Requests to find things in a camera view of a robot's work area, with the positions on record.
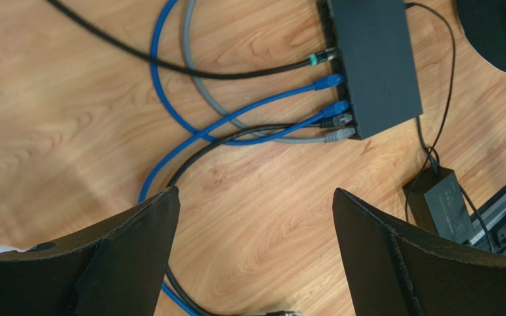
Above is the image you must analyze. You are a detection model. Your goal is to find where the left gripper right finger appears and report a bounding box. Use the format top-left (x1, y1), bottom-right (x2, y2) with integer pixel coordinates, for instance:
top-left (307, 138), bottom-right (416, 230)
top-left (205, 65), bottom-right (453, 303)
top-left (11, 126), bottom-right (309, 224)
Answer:
top-left (332, 189), bottom-right (506, 315)

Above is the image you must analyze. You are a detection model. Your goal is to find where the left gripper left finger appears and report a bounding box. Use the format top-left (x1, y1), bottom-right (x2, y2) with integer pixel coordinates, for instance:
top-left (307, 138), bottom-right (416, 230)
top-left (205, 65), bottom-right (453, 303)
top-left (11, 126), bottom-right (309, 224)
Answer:
top-left (0, 187), bottom-right (181, 315)

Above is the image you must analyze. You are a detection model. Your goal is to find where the black cable teal plug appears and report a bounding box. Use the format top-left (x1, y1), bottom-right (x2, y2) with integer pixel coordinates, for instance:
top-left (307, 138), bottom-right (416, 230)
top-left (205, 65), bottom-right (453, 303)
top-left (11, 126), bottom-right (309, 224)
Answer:
top-left (48, 0), bottom-right (339, 80)

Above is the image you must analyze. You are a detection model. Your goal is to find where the black network switch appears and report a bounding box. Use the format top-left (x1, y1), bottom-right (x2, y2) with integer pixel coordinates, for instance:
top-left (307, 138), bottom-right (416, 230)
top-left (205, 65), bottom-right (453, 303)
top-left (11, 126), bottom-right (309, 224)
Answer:
top-left (317, 0), bottom-right (423, 140)

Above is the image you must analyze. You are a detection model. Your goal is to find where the black power adapter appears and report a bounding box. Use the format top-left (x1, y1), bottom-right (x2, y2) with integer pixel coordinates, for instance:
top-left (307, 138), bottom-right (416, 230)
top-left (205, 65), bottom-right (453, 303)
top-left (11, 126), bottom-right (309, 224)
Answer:
top-left (403, 167), bottom-right (474, 244)

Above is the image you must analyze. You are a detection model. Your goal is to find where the black round cap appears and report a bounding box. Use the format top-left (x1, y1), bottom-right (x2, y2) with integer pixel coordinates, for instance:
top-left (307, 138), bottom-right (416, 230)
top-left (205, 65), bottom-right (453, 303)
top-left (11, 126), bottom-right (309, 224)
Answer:
top-left (453, 0), bottom-right (506, 73)

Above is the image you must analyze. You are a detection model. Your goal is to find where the thin black power cord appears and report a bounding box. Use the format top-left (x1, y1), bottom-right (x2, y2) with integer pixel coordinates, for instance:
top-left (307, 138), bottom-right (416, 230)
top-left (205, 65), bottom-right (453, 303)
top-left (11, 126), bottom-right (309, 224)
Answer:
top-left (404, 1), bottom-right (497, 253)

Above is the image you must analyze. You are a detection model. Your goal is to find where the grey ethernet cable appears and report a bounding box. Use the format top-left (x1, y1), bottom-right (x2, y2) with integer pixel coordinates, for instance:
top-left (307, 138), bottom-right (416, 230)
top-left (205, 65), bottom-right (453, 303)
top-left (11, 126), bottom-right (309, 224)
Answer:
top-left (181, 0), bottom-right (357, 145)

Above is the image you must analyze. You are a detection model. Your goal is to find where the black ethernet cable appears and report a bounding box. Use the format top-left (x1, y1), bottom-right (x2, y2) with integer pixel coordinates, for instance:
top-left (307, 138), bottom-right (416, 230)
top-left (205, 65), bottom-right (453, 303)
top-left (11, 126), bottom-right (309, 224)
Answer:
top-left (163, 112), bottom-right (354, 316)

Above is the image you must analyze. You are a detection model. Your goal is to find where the blue ethernet cable lower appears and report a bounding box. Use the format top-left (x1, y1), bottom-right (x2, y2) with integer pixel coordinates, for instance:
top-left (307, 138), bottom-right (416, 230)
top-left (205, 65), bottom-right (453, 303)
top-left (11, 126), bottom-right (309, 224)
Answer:
top-left (149, 0), bottom-right (351, 147)

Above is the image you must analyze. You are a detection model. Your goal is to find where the blue ethernet cable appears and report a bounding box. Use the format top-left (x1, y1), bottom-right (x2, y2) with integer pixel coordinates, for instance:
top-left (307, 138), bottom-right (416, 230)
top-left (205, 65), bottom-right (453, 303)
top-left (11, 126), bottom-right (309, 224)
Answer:
top-left (138, 73), bottom-right (345, 316)
top-left (149, 0), bottom-right (351, 147)

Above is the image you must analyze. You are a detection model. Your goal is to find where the blue ethernet cable upper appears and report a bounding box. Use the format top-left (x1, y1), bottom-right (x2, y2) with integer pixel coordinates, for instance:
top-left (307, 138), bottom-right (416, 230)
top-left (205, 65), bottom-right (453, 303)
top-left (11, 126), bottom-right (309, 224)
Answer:
top-left (138, 73), bottom-right (345, 316)

